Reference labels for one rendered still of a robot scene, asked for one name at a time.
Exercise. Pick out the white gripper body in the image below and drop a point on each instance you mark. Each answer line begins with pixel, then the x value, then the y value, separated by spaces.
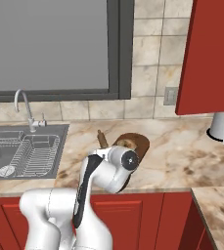
pixel 98 152

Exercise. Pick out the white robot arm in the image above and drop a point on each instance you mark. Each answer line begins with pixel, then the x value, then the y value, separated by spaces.
pixel 58 211

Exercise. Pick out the brown wooden rolling pin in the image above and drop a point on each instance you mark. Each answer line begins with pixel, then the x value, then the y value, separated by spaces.
pixel 102 139

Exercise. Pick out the brown wooden cutting board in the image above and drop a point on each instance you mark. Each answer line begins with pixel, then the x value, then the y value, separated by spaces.
pixel 142 145

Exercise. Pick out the red base cabinet door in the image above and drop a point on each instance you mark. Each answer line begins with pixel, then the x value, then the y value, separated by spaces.
pixel 133 221
pixel 6 224

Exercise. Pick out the red corner base cabinet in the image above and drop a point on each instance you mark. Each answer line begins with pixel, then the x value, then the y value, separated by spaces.
pixel 195 228

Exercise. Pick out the silver sink tap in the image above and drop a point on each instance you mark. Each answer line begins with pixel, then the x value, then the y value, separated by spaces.
pixel 28 109

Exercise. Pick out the round silver sink strainer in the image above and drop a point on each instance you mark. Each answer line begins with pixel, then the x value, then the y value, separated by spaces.
pixel 6 171

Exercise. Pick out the grey wall socket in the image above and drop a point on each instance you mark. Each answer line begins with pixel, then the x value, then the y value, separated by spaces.
pixel 170 96

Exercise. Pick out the dark grey window frame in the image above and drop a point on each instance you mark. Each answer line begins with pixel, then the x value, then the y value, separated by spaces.
pixel 121 49

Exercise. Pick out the red wall cabinet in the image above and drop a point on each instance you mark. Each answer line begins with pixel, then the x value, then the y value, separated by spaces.
pixel 211 55

